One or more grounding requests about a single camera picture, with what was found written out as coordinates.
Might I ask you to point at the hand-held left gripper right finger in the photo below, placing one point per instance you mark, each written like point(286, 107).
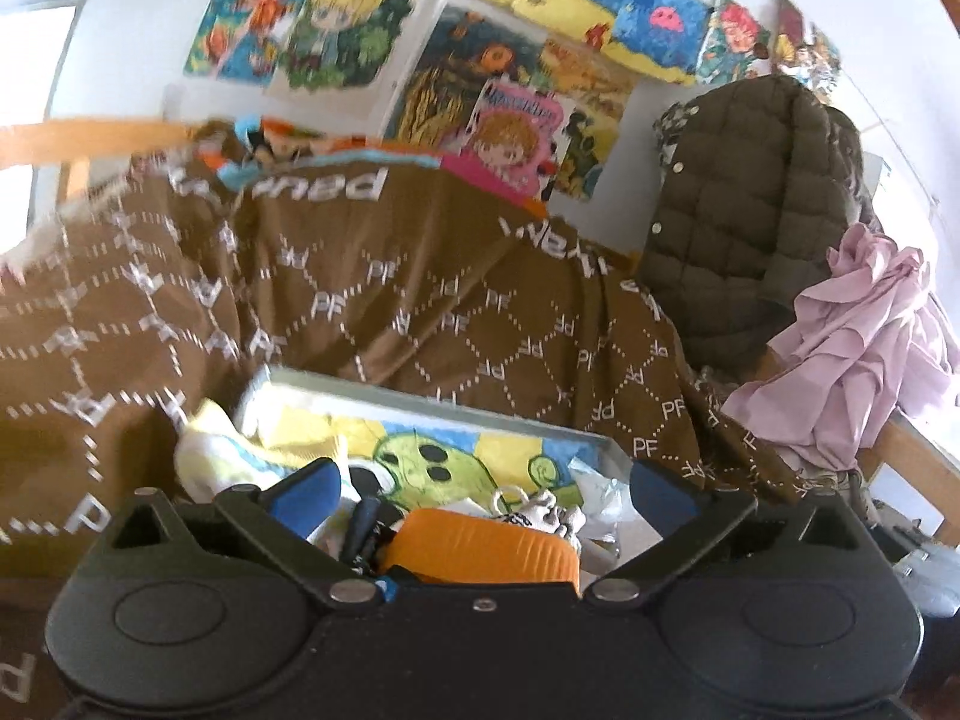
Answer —
point(651, 489)

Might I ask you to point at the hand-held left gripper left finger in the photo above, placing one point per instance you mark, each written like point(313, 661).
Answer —
point(300, 501)

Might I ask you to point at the cartoon print storage box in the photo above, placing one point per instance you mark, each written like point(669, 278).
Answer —
point(450, 457)

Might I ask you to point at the orange ribbed soft roll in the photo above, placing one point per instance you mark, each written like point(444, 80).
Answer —
point(480, 547)

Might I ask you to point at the colourful striped sock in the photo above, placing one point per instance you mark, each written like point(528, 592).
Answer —
point(225, 457)

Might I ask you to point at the floral bed sheet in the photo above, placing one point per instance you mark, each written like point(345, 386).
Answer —
point(832, 484)

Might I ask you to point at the brown patterned blanket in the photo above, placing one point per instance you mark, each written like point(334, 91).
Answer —
point(412, 300)

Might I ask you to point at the pink garment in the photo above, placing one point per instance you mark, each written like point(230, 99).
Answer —
point(855, 337)

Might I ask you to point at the olive quilted jacket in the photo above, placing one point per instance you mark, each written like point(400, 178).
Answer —
point(742, 225)

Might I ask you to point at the orange printed blanket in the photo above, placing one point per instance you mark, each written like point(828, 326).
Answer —
point(300, 146)

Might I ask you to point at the pink cartoon girl poster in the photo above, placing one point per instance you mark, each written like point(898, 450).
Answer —
point(517, 135)

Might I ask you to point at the bright window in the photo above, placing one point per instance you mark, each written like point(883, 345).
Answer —
point(37, 90)

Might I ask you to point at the wooden bed frame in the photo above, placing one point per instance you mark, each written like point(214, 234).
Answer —
point(907, 450)

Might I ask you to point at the wooden bed rail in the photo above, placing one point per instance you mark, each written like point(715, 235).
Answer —
point(90, 136)

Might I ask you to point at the red-haired cartoon wall poster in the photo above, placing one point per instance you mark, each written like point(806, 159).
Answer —
point(735, 37)

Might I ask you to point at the small colourful wall poster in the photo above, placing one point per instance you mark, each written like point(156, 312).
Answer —
point(806, 52)

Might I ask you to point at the dark orange wall poster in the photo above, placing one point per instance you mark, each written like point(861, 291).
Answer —
point(465, 60)

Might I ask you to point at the blue yellow sea wall poster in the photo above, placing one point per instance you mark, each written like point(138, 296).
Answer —
point(622, 7)

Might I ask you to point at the two-character cartoon wall poster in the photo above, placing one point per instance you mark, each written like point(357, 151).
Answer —
point(300, 15)

